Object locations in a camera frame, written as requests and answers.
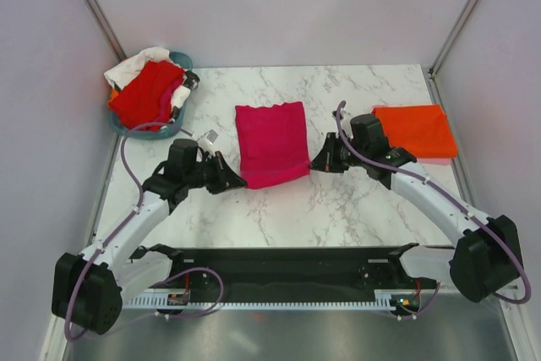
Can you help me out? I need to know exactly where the red t shirt in basket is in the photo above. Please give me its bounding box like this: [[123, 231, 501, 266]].
[[109, 61, 184, 129]]

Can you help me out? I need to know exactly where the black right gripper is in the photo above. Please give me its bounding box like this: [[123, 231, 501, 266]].
[[309, 133, 369, 174]]

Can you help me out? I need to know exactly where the white black t shirt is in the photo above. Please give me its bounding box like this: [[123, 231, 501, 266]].
[[103, 44, 201, 125]]

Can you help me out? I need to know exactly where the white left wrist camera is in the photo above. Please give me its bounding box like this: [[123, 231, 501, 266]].
[[198, 129, 219, 154]]

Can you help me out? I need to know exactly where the teal laundry basket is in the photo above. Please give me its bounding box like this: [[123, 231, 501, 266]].
[[107, 50, 196, 141]]

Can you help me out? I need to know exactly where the white slotted cable duct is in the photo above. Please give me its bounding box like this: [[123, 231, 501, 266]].
[[123, 289, 419, 311]]

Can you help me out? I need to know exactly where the folded orange t shirt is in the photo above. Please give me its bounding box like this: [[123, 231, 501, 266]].
[[372, 105, 458, 159]]

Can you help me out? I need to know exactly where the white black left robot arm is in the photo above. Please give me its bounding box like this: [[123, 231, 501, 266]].
[[52, 139, 247, 336]]

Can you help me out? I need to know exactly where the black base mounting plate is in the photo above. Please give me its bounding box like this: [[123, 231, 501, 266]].
[[164, 247, 436, 304]]

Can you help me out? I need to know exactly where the aluminium corner post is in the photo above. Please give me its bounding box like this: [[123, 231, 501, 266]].
[[84, 0, 126, 61], [424, 0, 482, 80]]

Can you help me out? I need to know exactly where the magenta t shirt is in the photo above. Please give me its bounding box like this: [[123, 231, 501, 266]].
[[235, 101, 309, 189]]

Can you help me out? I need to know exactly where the left aluminium corner post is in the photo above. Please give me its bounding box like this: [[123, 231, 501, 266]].
[[84, 0, 126, 61]]

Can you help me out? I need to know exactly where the aluminium frame rail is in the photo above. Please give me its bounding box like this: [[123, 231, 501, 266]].
[[63, 257, 520, 294]]

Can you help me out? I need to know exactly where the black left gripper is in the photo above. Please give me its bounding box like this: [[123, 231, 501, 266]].
[[184, 151, 246, 195]]

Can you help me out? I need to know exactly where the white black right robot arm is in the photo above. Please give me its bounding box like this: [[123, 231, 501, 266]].
[[309, 114, 527, 303]]

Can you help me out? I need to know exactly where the right aluminium corner post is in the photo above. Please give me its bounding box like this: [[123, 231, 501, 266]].
[[424, 0, 482, 80]]

